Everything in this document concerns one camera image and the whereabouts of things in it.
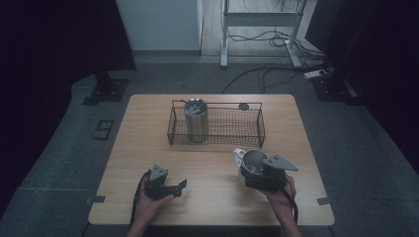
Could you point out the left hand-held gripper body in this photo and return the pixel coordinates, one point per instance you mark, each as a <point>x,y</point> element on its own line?
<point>157,184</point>

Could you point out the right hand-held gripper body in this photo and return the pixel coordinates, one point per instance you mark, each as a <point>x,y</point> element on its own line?
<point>268,179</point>

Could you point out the steel tumbler with lid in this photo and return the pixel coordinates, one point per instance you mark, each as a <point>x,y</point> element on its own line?
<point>196,121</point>

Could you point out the person's right hand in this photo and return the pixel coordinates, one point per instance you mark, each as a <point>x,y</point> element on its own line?
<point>280,199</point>

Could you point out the person's left hand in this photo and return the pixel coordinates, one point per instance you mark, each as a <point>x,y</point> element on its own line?
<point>148,209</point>

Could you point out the grey tape strip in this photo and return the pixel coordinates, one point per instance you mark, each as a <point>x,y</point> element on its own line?
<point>96,199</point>
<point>323,200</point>

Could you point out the black round table cap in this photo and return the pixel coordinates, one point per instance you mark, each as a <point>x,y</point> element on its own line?
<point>243,106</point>

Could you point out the black stand base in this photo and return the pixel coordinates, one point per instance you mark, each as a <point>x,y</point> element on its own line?
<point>108,90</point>
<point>332,89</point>

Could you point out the white power strip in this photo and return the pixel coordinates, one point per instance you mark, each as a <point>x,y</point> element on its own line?
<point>314,73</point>

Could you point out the dark curtain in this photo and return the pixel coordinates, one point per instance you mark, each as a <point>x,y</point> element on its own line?
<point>49,49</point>
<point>378,65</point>

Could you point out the white cabinet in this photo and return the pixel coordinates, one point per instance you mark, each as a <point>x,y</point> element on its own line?
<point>161,24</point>

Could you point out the white desk frame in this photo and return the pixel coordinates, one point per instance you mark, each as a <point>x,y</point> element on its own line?
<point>260,19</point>

